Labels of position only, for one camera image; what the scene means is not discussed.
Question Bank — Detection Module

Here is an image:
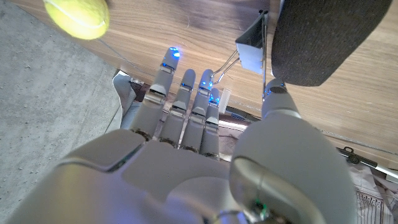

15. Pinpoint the small clear plastic tube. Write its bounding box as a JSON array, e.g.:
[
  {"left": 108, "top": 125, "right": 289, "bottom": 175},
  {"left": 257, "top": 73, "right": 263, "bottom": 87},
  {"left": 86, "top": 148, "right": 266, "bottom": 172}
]
[{"left": 218, "top": 88, "right": 233, "bottom": 114}]

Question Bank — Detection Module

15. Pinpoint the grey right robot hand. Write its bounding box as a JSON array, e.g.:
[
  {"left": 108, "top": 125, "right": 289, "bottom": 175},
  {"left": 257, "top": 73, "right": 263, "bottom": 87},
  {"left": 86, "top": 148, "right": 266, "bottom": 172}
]
[{"left": 4, "top": 46, "right": 358, "bottom": 224}]

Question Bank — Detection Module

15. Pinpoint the yellow tennis ball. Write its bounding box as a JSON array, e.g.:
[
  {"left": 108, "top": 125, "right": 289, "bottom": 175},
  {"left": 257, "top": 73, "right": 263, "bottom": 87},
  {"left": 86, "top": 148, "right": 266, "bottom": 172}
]
[{"left": 42, "top": 0, "right": 111, "bottom": 40}]

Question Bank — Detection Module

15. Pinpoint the printed room backdrop cloth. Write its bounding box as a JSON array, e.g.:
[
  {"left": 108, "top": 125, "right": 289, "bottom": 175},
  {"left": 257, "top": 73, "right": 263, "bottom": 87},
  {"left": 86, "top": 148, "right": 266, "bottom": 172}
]
[{"left": 111, "top": 70, "right": 398, "bottom": 224}]

